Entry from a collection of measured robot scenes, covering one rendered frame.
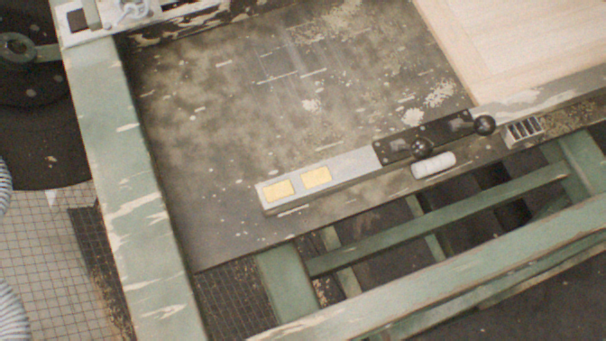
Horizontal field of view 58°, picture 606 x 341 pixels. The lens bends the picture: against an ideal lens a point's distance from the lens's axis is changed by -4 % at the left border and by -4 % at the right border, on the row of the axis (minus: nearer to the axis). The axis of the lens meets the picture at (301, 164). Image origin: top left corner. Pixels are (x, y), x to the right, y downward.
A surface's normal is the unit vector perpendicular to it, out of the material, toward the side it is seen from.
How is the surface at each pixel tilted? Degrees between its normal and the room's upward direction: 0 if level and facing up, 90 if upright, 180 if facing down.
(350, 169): 54
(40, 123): 90
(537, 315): 0
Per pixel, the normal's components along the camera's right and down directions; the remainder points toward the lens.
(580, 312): -0.74, 0.02
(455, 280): 0.03, -0.41
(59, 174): 0.57, -0.52
